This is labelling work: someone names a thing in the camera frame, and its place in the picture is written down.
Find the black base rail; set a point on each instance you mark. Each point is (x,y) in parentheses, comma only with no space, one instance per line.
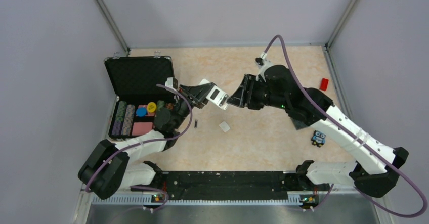
(239,188)

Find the black poker chip case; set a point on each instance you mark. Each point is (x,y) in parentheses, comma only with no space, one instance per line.
(135,82)

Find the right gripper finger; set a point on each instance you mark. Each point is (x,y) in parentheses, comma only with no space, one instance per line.
(237,101)
(242,87)

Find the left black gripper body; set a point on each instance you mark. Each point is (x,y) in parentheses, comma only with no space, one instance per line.
(188,95)

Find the red toy brick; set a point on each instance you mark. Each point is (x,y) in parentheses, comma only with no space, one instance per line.
(324,84)

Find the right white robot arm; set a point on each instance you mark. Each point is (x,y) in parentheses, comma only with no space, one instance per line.
(372,169)

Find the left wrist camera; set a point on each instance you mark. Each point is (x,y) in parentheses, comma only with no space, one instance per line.
(171,82)

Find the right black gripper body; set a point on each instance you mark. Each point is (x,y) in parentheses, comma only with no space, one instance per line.
(259,94)

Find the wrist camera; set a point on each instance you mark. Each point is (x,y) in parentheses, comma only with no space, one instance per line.
(171,82)
(262,62)

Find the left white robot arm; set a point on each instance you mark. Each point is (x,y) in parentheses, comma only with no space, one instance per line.
(108,168)

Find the white battery cover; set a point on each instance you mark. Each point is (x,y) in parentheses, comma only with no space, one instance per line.
(224,126)

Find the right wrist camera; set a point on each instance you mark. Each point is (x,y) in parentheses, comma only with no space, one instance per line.
(262,62)

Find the blue owl toy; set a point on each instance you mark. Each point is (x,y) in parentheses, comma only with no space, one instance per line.
(318,139)

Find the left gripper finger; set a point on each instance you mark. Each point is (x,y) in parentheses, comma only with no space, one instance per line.
(202,90)
(200,103)

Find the dark grey studded baseplate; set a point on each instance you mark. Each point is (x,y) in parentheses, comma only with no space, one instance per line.
(301,123)

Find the white remote control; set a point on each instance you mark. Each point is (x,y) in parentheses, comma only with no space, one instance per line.
(216,95)

